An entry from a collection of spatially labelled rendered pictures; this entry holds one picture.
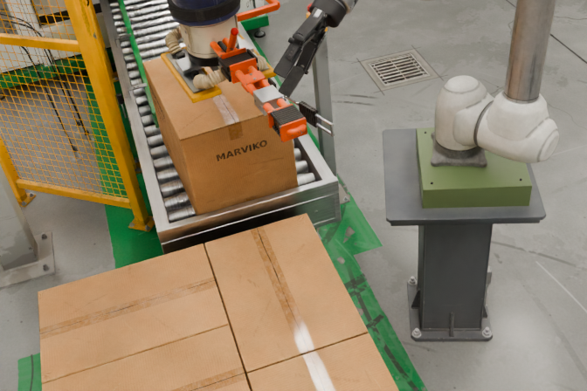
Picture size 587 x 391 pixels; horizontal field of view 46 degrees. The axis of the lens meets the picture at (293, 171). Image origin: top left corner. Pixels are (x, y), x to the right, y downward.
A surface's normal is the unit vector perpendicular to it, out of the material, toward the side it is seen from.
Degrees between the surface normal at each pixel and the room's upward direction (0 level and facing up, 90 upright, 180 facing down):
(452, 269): 90
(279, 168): 90
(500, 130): 82
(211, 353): 0
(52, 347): 0
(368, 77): 0
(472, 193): 90
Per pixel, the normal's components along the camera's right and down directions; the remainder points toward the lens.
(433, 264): -0.07, 0.63
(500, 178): -0.11, -0.77
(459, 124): -0.65, 0.45
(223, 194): 0.37, 0.55
